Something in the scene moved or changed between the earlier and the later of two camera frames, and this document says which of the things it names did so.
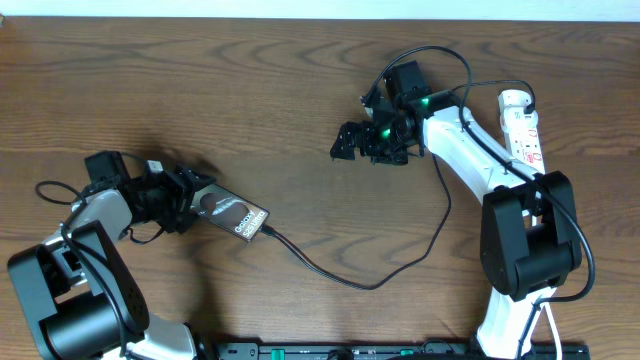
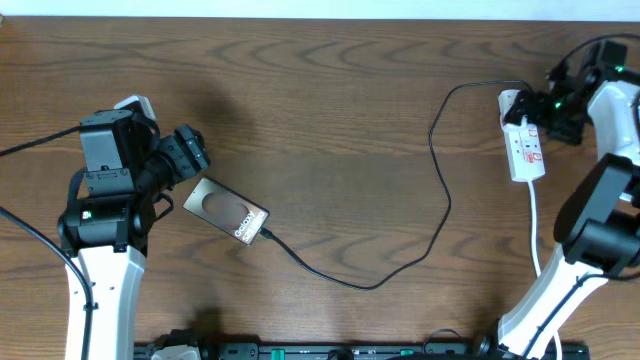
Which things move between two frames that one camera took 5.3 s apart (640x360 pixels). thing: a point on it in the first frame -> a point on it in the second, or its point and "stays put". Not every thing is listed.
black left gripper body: x=164 y=203 -> x=177 y=166
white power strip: x=521 y=129 stays put
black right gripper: x=365 y=128 -> x=571 y=135
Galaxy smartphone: x=229 y=211 stays put
